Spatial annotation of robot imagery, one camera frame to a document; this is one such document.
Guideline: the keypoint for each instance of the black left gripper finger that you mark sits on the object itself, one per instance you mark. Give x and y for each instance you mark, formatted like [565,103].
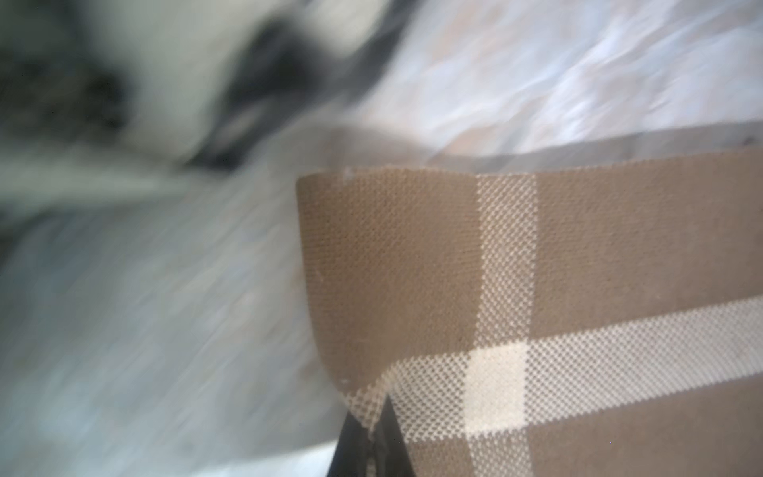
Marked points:
[383,446]

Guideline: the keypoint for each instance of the beige plaid scarf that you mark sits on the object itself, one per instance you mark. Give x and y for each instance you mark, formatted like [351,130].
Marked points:
[602,321]

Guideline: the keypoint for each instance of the black white houndstooth scarf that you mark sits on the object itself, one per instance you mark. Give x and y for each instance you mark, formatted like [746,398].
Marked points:
[114,100]

